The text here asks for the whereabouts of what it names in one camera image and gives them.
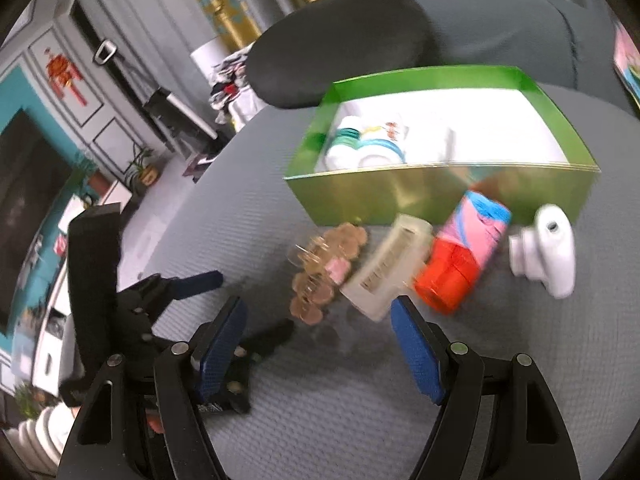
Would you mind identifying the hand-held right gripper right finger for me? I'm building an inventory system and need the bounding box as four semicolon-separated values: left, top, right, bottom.
390;296;581;480

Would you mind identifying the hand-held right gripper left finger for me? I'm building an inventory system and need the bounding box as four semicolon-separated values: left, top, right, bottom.
59;296;249;480

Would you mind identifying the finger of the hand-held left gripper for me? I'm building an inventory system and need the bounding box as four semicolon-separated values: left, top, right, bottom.
227;317;296;366
135;270;224;311

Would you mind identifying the orange bottle pink label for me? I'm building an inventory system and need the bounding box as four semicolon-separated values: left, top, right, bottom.
414;190;513;316

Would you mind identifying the translucent white hair claw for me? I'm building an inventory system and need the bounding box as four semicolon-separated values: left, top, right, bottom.
340;213;435;323

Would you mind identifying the green cardboard box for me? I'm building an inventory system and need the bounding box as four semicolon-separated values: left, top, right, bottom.
283;65;601;227

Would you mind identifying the white bottle green label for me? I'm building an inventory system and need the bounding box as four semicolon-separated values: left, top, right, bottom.
322;115;368;172

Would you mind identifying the white bottle blue label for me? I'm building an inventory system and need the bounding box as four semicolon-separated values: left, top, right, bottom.
356;117;411;168

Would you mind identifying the white television cabinet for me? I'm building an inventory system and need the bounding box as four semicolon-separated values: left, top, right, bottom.
10;180;131;396

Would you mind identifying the potted plant terracotta pot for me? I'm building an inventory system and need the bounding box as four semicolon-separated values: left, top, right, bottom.
75;160;111;196

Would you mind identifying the grey waffle blanket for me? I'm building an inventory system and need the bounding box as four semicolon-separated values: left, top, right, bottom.
117;80;640;480

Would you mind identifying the black television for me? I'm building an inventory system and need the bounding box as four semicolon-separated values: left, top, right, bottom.
0;107;76;336

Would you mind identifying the potted plant yellow pot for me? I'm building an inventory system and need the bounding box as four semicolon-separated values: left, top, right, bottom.
125;142;161;196

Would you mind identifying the white ribbed container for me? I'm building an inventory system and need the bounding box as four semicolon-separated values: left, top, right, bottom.
12;402;76;476

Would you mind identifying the pile of clothes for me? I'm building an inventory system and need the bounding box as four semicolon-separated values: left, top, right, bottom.
209;45;258;123

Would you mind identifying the grey curtain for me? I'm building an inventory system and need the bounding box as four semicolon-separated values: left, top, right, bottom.
82;0;551;101

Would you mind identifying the dark grey cushion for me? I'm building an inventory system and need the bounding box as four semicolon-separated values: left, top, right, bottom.
243;0;443;109

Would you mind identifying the grey sofa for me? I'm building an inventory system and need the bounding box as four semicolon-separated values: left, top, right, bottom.
390;0;640;121

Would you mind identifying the colourful cartoon printed cloth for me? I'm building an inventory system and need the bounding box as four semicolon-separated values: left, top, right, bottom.
612;22;640;108

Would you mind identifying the red wall ornament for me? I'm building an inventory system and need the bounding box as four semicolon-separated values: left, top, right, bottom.
44;47;88;107

